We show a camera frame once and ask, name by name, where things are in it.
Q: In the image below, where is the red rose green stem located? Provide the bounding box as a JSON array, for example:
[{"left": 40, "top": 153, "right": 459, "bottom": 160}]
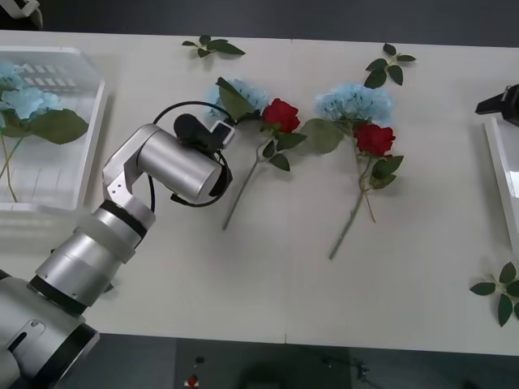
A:
[
  {"left": 328, "top": 124, "right": 405, "bottom": 260},
  {"left": 221, "top": 97, "right": 308, "bottom": 231}
]

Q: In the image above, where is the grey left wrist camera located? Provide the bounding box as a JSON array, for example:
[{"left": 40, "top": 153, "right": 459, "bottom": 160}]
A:
[{"left": 209, "top": 120, "right": 237, "bottom": 149}]

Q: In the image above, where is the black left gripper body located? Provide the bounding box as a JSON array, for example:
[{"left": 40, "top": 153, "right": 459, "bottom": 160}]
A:
[{"left": 197, "top": 124, "right": 222, "bottom": 155}]

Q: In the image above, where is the shallow white box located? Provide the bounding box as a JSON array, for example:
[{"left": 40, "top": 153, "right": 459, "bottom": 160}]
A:
[
  {"left": 481, "top": 116, "right": 519, "bottom": 249},
  {"left": 0, "top": 46, "right": 109, "bottom": 252}
]

